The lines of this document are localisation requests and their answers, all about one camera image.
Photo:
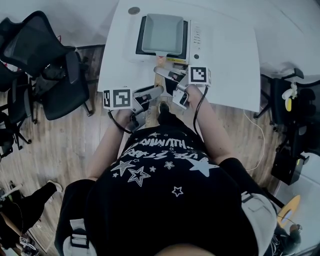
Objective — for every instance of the black box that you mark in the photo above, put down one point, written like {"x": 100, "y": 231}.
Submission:
{"x": 287, "y": 170}

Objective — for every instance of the person's left forearm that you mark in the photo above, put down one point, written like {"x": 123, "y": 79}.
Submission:
{"x": 107, "y": 147}

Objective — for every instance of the person's black trouser leg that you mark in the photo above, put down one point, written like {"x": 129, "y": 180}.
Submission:
{"x": 172, "y": 122}

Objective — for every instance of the white table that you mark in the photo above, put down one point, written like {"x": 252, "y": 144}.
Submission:
{"x": 230, "y": 62}

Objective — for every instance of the yellow round stool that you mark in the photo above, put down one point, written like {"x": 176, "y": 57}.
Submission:
{"x": 291, "y": 210}

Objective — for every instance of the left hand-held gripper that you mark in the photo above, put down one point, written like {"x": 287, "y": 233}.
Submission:
{"x": 117, "y": 98}

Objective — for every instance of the person's right forearm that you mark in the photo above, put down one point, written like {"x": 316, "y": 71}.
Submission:
{"x": 212, "y": 130}

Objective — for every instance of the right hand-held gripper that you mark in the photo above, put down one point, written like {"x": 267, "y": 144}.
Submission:
{"x": 198, "y": 75}

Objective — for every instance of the person's black shoe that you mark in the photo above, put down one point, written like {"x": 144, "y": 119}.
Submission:
{"x": 164, "y": 106}

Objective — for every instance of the black star-print shirt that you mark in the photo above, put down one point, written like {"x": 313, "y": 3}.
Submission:
{"x": 160, "y": 200}

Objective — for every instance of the black office chair with armrest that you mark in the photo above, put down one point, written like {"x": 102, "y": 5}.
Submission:
{"x": 275, "y": 100}

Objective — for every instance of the round table grommet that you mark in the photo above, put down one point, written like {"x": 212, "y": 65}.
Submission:
{"x": 134, "y": 10}

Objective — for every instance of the white yellow toy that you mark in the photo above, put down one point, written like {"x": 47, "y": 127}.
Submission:
{"x": 290, "y": 97}

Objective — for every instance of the large black mesh office chair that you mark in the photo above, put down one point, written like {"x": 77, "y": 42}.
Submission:
{"x": 62, "y": 87}

